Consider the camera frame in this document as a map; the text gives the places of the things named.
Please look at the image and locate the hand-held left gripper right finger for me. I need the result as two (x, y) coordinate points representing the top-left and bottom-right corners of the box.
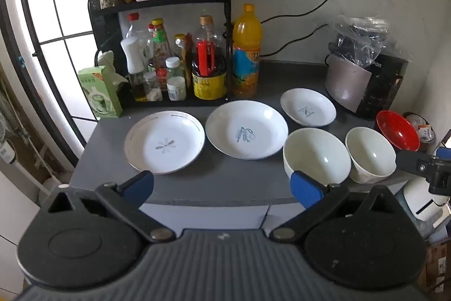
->
(269, 171), (406, 244)

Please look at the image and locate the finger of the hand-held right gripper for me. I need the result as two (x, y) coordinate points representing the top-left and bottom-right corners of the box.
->
(395, 150), (440, 179)

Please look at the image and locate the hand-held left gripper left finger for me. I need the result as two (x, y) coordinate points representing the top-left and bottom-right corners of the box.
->
(39, 170), (177, 244)

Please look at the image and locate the white plate with floral print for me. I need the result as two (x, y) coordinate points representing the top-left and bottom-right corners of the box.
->
(123, 111), (205, 175)

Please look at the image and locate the large white plate blue print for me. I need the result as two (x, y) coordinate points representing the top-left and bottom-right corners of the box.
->
(205, 101), (289, 161)

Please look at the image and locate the white plastic appliance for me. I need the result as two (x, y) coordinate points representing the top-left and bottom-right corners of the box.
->
(403, 177), (450, 221)

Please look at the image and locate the round tin with packets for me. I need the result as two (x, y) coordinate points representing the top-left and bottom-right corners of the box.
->
(403, 111), (436, 153)

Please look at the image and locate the red bowl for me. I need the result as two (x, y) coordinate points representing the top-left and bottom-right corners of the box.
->
(376, 111), (421, 152)

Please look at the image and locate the large white bowl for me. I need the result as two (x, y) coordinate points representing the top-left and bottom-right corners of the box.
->
(283, 128), (352, 197)

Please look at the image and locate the small white bowl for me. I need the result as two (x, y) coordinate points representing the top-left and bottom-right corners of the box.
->
(345, 126), (397, 184)

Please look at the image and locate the small white plate black print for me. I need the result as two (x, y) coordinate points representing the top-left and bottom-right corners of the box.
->
(280, 88), (337, 127)

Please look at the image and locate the silver and black rice cooker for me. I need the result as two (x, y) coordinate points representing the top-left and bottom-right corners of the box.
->
(324, 52), (409, 120)

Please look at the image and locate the brown cardboard box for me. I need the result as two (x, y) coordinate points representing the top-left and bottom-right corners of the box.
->
(425, 241), (451, 293)

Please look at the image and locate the small glass seasoning jar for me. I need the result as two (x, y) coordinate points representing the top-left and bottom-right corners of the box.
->
(143, 71), (163, 102)

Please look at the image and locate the green cardboard box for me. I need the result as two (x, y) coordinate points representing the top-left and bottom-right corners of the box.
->
(78, 65), (123, 120)

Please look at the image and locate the white-capped bottle with white label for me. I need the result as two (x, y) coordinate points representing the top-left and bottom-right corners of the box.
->
(165, 56), (187, 102)

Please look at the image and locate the dark jug with yellow label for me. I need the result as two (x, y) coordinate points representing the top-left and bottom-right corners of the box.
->
(191, 15), (228, 100)

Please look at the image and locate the white crumpled tissue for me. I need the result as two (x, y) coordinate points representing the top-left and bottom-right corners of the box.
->
(97, 50), (128, 84)

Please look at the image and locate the oil bottle with white cap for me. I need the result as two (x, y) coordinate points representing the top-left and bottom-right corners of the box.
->
(120, 38), (149, 103)

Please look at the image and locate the clear plastic bag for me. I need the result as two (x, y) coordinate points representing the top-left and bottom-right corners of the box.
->
(328, 15), (392, 68)

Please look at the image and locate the orange juice bottle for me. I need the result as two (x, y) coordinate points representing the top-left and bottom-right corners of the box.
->
(231, 4), (263, 99)

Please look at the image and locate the white fan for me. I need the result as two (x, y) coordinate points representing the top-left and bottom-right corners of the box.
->
(0, 107), (17, 166)

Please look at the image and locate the red sauce bottle green label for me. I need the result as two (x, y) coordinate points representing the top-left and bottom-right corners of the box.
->
(151, 18), (174, 91)

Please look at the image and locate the clear bottle with red cap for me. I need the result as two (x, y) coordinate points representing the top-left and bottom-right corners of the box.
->
(125, 12), (153, 44)

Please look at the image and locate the black metal shelf rack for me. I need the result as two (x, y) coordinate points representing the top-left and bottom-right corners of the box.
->
(86, 0), (234, 108)

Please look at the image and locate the black window frame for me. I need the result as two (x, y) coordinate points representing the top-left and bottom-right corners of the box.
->
(0, 0), (97, 171)

